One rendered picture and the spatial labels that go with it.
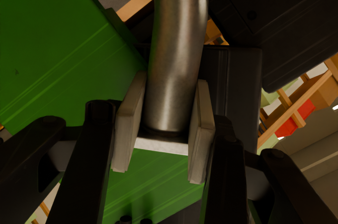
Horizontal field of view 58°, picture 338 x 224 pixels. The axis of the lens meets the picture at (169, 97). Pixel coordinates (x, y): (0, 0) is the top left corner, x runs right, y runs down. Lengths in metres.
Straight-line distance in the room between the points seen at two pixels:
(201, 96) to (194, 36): 0.03
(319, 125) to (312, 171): 2.20
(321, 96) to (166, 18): 4.08
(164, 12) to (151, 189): 0.14
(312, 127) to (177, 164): 9.48
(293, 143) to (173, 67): 9.62
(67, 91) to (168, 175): 0.10
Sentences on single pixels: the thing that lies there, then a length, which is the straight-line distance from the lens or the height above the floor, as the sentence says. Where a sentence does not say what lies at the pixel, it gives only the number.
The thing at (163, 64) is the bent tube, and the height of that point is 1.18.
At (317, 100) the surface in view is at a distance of 4.27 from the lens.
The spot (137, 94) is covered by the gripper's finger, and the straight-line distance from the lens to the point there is 0.15.
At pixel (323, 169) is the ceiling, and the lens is 7.86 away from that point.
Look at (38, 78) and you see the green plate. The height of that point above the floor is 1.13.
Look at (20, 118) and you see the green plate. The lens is 0.25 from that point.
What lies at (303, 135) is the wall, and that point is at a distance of 9.72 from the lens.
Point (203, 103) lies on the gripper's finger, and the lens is 0.16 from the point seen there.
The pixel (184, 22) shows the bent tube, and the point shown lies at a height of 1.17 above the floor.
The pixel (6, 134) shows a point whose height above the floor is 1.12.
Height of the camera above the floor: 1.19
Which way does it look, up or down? level
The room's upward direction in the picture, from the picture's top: 146 degrees clockwise
